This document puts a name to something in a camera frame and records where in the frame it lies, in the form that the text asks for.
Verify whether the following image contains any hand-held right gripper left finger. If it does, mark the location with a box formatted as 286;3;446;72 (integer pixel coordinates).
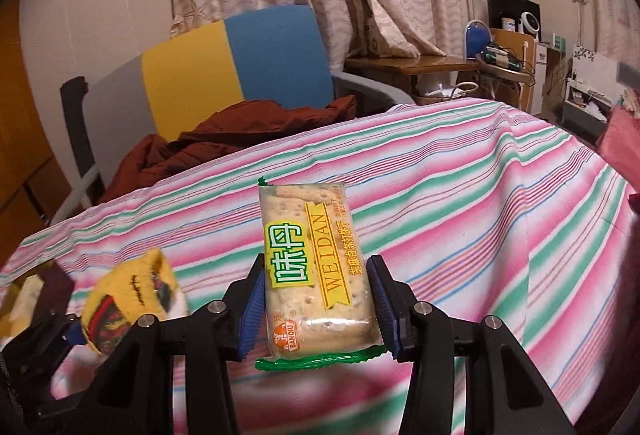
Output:
75;254;268;435

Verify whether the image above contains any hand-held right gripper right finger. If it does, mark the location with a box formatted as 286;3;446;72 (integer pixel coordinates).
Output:
367;255;573;435

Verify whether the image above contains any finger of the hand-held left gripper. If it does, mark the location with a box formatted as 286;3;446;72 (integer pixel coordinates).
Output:
30;311;87;352

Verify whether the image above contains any cracker packet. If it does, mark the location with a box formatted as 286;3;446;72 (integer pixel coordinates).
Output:
255;178;388;372

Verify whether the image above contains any pink green striped tablecloth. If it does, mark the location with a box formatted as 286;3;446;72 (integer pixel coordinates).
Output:
0;96;640;435

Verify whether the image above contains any white foam tube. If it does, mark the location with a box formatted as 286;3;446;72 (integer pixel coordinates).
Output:
52;165;101;222

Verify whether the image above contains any dark red jacket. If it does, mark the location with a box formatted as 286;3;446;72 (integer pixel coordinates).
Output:
97;95;357;206

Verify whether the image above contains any wooden wardrobe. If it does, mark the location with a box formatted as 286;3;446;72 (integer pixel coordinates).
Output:
0;0;71;216

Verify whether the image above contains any woven basket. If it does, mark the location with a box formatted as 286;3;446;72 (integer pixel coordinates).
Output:
415;82;480;106

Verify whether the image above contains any grey yellow blue chair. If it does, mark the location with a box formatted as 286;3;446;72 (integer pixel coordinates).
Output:
82;5;416;151

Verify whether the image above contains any wooden desk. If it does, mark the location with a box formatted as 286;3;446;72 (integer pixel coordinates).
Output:
345;28;538;111

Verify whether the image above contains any cardboard box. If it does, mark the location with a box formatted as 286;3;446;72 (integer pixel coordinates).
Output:
364;15;396;57

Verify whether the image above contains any white storage rack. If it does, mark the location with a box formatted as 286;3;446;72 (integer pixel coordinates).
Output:
562;75;613;141

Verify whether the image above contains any red quilt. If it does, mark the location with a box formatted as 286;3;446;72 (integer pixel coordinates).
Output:
595;108;640;196

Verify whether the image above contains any black shelf unit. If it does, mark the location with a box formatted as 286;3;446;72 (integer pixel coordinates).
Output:
487;0;542;33

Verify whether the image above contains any ship print curtain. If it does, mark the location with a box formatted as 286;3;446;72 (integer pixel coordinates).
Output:
575;0;640;71

